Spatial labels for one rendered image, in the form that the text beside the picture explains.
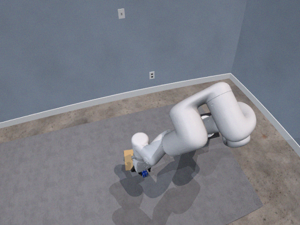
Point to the tan flat mat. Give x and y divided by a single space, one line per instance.
128 160

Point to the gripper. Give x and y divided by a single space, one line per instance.
140 166

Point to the blue die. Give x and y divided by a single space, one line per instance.
144 173

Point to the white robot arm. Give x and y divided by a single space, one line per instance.
234 120

